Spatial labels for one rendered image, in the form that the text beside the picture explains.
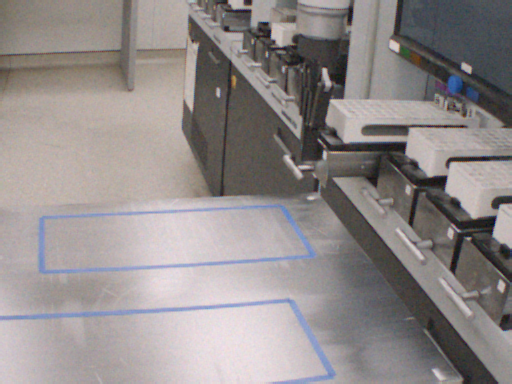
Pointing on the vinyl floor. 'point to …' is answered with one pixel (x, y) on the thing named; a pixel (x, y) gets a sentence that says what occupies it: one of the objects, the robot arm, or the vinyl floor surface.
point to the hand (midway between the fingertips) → (308, 141)
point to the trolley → (201, 297)
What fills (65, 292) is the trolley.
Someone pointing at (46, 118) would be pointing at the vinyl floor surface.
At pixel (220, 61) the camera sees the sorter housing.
